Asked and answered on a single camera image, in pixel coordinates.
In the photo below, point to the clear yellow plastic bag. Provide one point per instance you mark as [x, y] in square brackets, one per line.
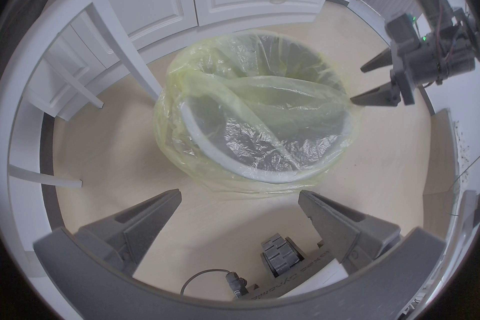
[262, 116]

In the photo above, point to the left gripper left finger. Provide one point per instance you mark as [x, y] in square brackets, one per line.
[146, 228]

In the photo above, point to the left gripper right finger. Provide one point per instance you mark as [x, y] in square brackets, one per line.
[337, 228]

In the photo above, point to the white trash bin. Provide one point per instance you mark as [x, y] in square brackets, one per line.
[195, 131]

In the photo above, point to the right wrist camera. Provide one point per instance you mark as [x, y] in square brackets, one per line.
[401, 31]

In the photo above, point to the white chair with grey seat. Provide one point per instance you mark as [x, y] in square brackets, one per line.
[112, 29]

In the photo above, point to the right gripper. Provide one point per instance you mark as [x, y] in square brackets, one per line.
[420, 65]

